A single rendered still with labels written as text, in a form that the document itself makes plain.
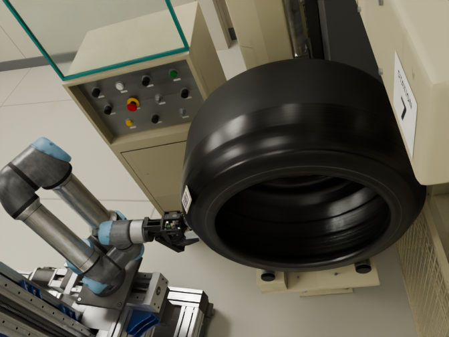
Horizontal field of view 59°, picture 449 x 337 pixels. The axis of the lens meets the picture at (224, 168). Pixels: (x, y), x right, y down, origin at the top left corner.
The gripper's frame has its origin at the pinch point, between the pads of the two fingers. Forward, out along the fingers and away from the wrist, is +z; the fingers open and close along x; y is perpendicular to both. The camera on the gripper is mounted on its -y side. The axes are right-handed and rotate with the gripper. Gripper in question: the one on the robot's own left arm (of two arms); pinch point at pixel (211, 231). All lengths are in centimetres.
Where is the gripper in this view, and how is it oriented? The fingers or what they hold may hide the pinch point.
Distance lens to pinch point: 124.0
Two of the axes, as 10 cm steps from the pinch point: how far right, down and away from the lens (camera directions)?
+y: -1.7, -6.4, -7.5
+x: 0.4, -7.7, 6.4
